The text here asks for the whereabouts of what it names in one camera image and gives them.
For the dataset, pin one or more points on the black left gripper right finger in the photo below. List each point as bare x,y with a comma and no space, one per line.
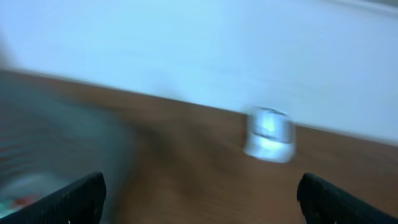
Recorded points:
323,203

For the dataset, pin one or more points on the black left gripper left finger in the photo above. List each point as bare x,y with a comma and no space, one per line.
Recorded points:
80,202

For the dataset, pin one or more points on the white barcode scanner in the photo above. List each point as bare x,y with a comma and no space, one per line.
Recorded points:
270,135

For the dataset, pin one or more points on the grey plastic shopping basket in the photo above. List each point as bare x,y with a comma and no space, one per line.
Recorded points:
48,142

